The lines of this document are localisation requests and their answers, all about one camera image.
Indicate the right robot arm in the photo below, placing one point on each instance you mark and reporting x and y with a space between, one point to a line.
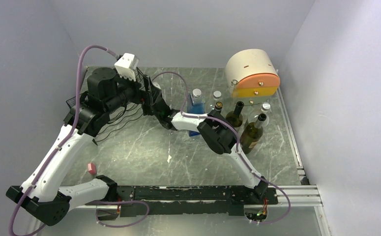
221 138

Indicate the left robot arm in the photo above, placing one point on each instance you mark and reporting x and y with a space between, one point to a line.
42 195

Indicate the dark green wine bottle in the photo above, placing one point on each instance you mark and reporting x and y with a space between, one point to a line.
235 118

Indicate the tall clear empty bottle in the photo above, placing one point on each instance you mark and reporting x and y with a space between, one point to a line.
233 88

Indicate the olive green wine bottle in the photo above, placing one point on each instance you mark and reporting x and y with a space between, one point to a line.
252 133

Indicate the clear bottle silver cap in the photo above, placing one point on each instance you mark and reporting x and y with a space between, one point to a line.
253 115

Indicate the round clear flask silver cap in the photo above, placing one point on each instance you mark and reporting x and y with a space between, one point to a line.
215 97

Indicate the pink eraser block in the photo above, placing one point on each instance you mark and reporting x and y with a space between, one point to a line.
91 169

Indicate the cream round bread box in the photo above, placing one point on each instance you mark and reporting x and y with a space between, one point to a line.
258 79

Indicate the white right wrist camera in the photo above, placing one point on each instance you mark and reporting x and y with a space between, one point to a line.
156 85

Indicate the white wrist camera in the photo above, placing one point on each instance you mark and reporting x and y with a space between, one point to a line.
126 66
156 85

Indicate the black wire wine rack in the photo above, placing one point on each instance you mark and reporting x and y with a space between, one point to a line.
118 120

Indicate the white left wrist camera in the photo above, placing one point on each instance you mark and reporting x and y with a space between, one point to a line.
126 66

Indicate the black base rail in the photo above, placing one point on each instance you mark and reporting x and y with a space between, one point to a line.
177 200

